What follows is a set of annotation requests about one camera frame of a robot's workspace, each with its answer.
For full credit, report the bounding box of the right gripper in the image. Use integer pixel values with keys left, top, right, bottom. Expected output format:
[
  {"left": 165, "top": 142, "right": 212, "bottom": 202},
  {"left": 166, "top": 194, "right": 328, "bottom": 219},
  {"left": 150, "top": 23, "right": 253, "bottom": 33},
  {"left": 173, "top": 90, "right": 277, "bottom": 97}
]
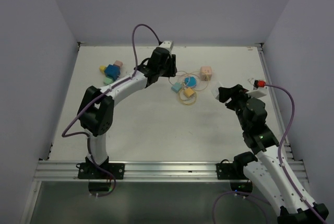
[{"left": 219, "top": 84, "right": 257, "bottom": 131}]

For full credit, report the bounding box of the white cube socket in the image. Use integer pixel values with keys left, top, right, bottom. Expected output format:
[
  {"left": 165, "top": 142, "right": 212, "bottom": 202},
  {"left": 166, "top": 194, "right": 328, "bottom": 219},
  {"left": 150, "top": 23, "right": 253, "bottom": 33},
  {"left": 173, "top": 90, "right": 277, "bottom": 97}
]
[{"left": 211, "top": 87, "right": 219, "bottom": 100}]

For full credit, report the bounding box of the pink cube socket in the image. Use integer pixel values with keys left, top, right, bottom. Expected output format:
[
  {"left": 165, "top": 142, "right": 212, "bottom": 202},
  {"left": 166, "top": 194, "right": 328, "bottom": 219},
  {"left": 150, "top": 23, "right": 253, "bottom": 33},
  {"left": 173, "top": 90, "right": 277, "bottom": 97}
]
[{"left": 199, "top": 66, "right": 212, "bottom": 81}]

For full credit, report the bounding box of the teal plug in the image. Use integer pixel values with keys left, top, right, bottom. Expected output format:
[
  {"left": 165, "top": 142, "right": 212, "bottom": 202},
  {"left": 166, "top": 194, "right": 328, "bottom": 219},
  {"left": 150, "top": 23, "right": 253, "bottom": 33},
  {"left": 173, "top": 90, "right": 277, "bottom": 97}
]
[{"left": 171, "top": 82, "right": 183, "bottom": 93}]

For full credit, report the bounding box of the light blue plug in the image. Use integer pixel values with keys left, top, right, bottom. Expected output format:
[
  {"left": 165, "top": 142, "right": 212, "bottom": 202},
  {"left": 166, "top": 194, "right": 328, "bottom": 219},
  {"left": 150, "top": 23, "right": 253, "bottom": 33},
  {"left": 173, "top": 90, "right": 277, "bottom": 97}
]
[{"left": 183, "top": 76, "right": 197, "bottom": 88}]

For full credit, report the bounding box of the yellow charging cable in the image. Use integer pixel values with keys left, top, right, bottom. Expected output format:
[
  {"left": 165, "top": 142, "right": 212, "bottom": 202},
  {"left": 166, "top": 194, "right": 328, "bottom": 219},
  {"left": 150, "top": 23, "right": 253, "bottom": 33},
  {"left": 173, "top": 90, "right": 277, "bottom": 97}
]
[{"left": 168, "top": 70, "right": 210, "bottom": 106}]

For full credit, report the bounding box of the yellow plug with cable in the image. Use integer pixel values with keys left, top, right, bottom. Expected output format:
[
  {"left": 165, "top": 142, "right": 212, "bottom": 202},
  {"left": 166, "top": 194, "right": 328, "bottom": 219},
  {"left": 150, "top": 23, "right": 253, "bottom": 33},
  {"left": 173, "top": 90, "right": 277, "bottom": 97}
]
[{"left": 183, "top": 88, "right": 195, "bottom": 99}]

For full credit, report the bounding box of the dark blue cube socket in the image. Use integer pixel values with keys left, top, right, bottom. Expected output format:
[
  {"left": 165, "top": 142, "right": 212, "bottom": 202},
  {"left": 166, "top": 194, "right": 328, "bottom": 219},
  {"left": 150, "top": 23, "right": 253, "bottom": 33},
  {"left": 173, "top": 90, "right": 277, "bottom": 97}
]
[{"left": 104, "top": 65, "right": 121, "bottom": 80}]

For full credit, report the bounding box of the green plug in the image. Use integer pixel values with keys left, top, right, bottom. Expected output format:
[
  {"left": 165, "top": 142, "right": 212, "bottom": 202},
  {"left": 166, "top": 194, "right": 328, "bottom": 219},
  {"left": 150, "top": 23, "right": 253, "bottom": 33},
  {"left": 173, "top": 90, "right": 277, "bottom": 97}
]
[{"left": 103, "top": 77, "right": 114, "bottom": 86}]

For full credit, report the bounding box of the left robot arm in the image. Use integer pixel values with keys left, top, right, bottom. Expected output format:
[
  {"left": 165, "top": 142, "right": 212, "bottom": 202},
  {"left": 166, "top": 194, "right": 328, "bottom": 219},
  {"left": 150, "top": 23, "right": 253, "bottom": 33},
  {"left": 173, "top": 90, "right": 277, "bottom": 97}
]
[{"left": 77, "top": 41, "right": 177, "bottom": 179}]

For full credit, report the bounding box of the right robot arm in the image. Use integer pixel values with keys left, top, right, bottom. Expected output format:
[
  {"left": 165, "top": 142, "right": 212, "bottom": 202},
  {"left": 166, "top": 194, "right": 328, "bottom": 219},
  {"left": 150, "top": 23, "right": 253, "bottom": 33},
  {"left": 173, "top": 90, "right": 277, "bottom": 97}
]
[{"left": 215, "top": 85, "right": 329, "bottom": 223}]

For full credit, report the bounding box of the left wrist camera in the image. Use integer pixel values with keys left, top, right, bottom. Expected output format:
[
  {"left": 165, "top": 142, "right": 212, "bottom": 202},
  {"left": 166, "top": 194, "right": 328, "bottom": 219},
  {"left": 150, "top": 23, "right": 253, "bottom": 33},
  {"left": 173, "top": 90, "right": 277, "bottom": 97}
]
[{"left": 159, "top": 41, "right": 174, "bottom": 52}]

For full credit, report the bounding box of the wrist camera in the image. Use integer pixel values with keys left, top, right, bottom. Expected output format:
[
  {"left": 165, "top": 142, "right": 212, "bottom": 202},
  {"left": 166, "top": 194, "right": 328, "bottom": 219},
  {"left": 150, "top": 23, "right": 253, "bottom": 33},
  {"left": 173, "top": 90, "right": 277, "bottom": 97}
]
[
  {"left": 159, "top": 41, "right": 174, "bottom": 52},
  {"left": 247, "top": 78, "right": 268, "bottom": 99}
]

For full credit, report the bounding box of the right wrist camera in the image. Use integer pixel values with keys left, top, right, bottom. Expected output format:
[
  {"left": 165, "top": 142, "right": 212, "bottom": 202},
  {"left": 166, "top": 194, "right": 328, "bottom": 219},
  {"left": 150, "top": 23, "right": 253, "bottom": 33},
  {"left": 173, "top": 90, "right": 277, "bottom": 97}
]
[{"left": 247, "top": 78, "right": 268, "bottom": 99}]

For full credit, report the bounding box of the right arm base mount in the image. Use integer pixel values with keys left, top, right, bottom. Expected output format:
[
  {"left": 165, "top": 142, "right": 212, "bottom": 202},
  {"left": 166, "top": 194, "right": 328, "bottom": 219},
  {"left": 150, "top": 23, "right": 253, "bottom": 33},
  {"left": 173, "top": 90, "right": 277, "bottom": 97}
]
[{"left": 216, "top": 151, "right": 258, "bottom": 180}]

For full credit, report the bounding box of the aluminium right rail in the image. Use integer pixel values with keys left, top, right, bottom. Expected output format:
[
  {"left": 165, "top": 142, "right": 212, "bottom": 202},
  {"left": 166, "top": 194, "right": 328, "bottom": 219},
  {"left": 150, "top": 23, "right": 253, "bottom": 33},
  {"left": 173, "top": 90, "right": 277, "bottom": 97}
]
[{"left": 255, "top": 42, "right": 305, "bottom": 167}]

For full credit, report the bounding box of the aluminium rail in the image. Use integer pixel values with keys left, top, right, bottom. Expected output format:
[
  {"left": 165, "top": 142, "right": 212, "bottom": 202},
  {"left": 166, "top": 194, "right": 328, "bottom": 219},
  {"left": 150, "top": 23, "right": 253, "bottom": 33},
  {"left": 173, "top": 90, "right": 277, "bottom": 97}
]
[
  {"left": 255, "top": 42, "right": 305, "bottom": 167},
  {"left": 33, "top": 160, "right": 306, "bottom": 182}
]

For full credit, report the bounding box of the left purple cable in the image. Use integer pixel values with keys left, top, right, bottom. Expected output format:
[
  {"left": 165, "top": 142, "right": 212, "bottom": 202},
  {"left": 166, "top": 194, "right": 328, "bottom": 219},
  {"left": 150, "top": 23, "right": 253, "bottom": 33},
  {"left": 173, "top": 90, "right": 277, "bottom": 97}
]
[{"left": 61, "top": 23, "right": 162, "bottom": 164}]

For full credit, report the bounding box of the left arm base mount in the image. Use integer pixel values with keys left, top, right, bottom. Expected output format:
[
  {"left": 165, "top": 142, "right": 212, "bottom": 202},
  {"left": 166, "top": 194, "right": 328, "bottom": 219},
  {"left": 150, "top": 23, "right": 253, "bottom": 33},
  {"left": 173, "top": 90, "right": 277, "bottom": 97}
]
[{"left": 76, "top": 162, "right": 125, "bottom": 180}]

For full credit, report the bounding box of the aluminium front rail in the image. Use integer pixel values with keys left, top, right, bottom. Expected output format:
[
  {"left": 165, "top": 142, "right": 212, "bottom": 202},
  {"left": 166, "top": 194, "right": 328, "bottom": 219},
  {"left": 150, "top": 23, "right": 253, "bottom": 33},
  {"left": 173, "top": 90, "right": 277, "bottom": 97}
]
[{"left": 33, "top": 160, "right": 306, "bottom": 182}]

